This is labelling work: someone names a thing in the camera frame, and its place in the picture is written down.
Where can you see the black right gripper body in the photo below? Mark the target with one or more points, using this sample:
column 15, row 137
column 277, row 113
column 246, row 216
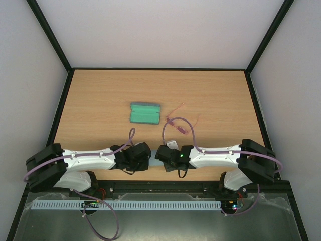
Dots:
column 168, row 166

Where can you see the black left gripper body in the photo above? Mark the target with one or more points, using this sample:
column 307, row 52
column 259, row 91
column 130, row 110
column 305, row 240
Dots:
column 136, row 165

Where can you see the light blue cleaning cloth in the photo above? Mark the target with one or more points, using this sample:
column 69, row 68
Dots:
column 153, row 161

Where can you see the pink sunglasses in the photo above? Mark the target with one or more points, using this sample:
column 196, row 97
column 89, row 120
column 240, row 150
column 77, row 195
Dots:
column 175, row 123

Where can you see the grey-green glasses case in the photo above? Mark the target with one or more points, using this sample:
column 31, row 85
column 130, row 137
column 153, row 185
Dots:
column 145, row 113

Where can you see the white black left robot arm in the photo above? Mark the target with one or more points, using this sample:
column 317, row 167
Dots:
column 55, row 167

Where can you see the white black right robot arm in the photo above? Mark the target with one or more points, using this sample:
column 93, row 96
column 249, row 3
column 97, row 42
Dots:
column 251, row 162

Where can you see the grey metal front tray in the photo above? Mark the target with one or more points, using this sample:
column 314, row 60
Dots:
column 269, row 219

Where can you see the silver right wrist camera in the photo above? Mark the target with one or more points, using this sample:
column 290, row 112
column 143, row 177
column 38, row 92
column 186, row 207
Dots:
column 172, row 144

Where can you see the white slotted cable duct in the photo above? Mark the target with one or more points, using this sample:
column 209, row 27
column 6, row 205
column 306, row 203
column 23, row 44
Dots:
column 125, row 205

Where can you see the black left frame rail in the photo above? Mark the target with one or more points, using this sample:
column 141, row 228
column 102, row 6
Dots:
column 60, row 107

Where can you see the black back frame rail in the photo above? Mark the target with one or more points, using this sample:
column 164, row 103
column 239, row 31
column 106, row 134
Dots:
column 158, row 69

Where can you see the black front frame rail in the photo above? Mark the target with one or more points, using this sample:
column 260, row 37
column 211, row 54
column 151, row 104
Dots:
column 113, row 189

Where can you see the black back left frame post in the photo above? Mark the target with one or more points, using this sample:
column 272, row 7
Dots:
column 38, row 13

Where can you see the black frame post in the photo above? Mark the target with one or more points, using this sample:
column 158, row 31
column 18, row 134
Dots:
column 38, row 13
column 283, row 10

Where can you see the black back right frame post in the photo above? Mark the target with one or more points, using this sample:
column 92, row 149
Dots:
column 283, row 10

